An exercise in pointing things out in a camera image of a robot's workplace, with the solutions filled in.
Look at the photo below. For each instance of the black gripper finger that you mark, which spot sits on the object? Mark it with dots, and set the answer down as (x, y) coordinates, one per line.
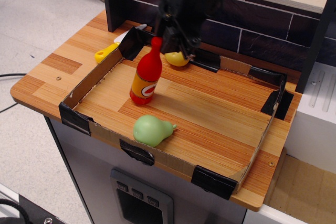
(175, 41)
(161, 22)

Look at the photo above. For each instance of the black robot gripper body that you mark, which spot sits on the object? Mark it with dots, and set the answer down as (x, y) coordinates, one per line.
(189, 1)

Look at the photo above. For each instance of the red hot sauce bottle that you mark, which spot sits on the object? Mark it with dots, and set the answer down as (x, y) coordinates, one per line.
(148, 72)

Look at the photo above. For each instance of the cardboard fence with black tape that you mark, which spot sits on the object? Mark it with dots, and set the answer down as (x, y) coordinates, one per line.
(232, 118)

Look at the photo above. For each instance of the yellow toy potato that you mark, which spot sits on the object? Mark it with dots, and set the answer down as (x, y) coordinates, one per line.
(176, 59)

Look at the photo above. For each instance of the green toy pear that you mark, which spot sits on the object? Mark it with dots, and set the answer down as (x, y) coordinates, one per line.
(152, 131)

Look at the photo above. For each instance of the black equipment bottom left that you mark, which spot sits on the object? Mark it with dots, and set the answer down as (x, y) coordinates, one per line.
(22, 210)

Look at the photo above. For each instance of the yellow handled toy knife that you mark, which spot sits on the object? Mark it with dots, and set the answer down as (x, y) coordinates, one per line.
(103, 53)

